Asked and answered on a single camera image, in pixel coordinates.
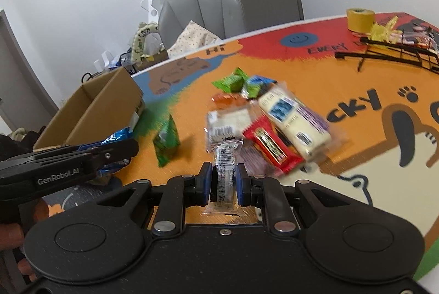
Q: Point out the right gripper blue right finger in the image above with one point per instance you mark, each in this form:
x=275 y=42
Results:
x=249 y=189

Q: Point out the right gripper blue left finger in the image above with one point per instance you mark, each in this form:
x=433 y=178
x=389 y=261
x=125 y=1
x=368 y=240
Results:
x=197 y=188

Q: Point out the clear snack bar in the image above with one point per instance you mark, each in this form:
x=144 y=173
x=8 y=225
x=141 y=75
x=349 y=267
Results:
x=222 y=196

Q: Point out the green triangular snack packet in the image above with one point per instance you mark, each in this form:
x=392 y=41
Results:
x=166 y=142

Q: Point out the long white bread package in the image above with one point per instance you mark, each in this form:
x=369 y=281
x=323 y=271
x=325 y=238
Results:
x=308 y=132

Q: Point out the blue green snack packet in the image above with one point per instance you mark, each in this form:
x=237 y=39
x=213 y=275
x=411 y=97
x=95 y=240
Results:
x=256 y=85

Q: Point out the person's left hand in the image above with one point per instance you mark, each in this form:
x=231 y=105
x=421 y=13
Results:
x=12 y=238

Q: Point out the black clothing pile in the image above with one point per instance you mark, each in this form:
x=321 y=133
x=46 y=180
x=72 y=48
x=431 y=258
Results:
x=11 y=148

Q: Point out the purple snack packet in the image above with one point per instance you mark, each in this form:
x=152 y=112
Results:
x=255 y=162

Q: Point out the red snack bar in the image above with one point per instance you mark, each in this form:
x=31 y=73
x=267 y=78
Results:
x=264 y=136

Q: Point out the white rice cake package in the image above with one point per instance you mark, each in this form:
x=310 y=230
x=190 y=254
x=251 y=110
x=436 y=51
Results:
x=224 y=125

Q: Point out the orange snack packet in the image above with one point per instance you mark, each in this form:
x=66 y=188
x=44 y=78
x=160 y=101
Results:
x=226 y=100

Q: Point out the green cube snack packet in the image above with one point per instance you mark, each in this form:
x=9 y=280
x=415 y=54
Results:
x=232 y=83

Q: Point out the brown SF cardboard box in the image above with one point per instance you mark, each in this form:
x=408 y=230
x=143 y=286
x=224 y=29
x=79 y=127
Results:
x=152 y=60

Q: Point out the polka dot cushion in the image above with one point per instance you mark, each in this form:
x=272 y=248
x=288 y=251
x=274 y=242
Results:
x=192 y=38

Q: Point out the panda print neck pillow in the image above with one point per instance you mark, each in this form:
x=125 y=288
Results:
x=146 y=42

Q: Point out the grey chair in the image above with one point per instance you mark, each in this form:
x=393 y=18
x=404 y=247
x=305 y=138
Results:
x=224 y=18

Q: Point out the yellow tape roll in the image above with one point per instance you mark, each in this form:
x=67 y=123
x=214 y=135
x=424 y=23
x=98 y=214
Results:
x=360 y=20

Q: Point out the yellow plastic wrapper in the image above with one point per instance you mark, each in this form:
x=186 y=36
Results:
x=385 y=33

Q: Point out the pink snack packets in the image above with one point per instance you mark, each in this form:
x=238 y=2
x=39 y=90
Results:
x=416 y=33

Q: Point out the black wire rack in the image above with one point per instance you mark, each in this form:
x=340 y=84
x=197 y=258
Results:
x=423 y=55

